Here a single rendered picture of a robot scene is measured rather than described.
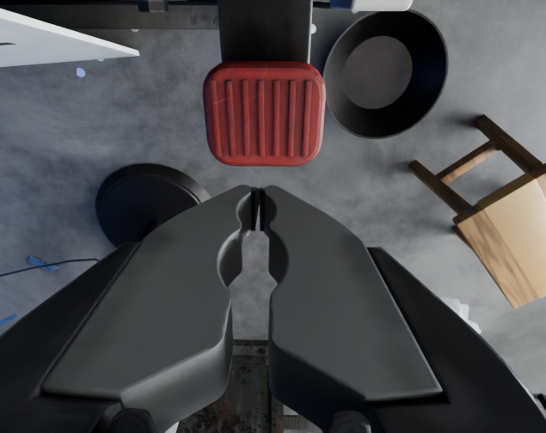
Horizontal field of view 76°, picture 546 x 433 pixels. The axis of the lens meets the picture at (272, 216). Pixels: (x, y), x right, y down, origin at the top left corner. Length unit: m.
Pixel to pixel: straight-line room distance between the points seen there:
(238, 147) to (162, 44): 0.80
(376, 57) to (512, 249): 0.56
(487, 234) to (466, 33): 0.50
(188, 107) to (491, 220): 0.79
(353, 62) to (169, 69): 0.47
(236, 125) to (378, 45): 0.81
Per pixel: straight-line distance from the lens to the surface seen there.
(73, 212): 1.29
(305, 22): 0.26
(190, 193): 1.08
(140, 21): 0.98
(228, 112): 0.21
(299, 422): 1.71
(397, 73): 1.02
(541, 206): 0.92
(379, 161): 1.09
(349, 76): 0.99
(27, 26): 0.65
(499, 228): 0.90
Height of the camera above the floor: 0.96
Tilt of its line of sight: 58 degrees down
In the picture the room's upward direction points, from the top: 180 degrees clockwise
